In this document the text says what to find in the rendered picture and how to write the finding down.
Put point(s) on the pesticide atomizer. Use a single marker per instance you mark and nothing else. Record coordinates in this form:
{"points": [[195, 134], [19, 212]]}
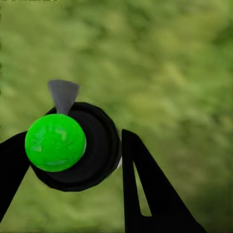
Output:
{"points": [[76, 145]]}

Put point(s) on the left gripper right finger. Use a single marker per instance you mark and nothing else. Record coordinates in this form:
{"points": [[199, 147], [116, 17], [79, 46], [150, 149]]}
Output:
{"points": [[168, 212]]}

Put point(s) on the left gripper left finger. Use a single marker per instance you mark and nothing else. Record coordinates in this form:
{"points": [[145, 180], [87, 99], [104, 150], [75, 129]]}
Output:
{"points": [[14, 163]]}

